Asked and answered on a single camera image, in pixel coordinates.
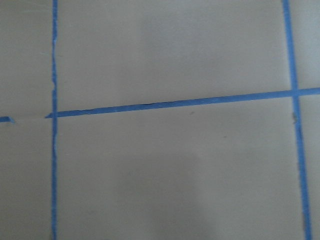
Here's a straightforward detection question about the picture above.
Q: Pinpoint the brown paper table mat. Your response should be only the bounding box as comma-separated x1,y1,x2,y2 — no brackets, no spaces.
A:
0,0,320,240

